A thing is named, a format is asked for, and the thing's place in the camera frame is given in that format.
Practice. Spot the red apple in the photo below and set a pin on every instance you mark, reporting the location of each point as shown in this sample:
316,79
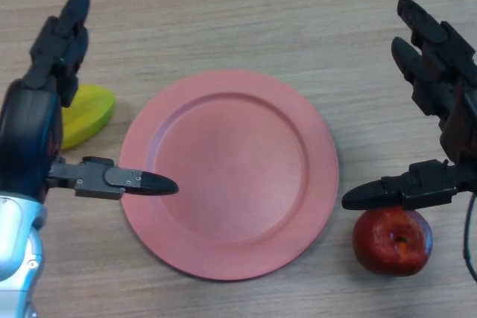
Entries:
387,247

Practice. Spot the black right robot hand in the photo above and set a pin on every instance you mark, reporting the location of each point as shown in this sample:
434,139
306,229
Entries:
432,184

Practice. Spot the pink round plate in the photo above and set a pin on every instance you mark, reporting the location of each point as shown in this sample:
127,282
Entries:
231,169

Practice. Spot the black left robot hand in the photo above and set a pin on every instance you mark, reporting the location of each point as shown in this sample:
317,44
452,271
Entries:
26,135

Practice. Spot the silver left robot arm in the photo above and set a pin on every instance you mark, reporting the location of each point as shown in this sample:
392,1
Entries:
15,240

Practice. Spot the yellow green starfruit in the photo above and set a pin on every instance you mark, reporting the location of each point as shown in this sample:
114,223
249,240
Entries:
89,117

